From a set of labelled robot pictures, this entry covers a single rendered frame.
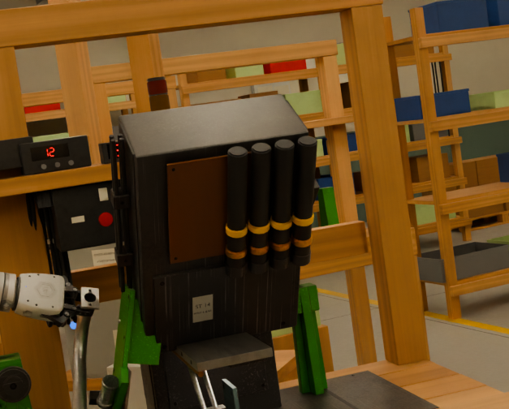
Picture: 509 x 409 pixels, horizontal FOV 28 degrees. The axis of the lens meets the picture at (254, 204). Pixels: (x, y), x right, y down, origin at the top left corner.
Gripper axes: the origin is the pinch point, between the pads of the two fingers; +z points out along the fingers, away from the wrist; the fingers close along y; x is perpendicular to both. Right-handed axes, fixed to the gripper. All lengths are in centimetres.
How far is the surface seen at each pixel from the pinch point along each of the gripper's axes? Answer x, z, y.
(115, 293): 23.8, 13.4, 23.0
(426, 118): 216, 287, 368
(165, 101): -16, 16, 54
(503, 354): 235, 308, 188
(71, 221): -1.4, -4.1, 22.2
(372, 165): -16, 73, 47
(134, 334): -5.9, 9.6, -11.0
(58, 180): -8.7, -8.9, 27.7
